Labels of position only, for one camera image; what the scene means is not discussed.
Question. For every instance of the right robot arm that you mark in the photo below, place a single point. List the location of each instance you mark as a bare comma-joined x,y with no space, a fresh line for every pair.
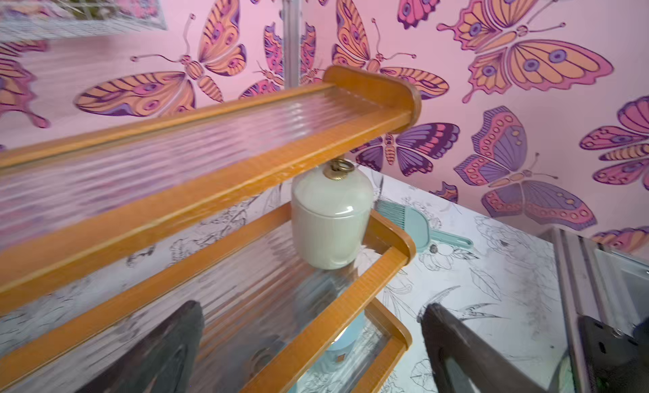
615,361

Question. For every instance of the mint green hand brush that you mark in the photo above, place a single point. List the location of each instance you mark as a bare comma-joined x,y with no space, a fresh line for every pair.
416,225

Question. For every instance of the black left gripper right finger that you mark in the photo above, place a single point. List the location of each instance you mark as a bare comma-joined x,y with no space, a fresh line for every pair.
461,361

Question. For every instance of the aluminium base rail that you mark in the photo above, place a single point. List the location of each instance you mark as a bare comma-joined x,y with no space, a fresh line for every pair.
598,282

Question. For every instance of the pale grey-green tea canister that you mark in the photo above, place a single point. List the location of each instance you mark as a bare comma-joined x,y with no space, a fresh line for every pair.
331,207

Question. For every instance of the white wire basket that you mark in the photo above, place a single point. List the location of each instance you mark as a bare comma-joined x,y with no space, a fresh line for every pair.
34,20

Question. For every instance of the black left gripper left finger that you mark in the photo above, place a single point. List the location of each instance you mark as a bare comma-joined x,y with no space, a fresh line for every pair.
162,361

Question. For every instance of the wooden three-tier shelf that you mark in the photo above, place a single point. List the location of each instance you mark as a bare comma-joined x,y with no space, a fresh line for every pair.
105,235

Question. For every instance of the aluminium frame post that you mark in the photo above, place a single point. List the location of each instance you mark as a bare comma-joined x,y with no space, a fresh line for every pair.
291,15

